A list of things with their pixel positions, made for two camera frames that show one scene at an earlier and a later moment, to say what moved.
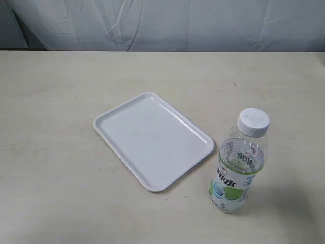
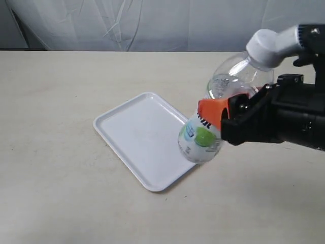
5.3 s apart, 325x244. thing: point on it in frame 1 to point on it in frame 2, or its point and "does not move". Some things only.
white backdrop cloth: x=162 y=25 does not move
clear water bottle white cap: x=242 y=153 to x=198 y=142
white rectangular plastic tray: x=156 y=143 does not move
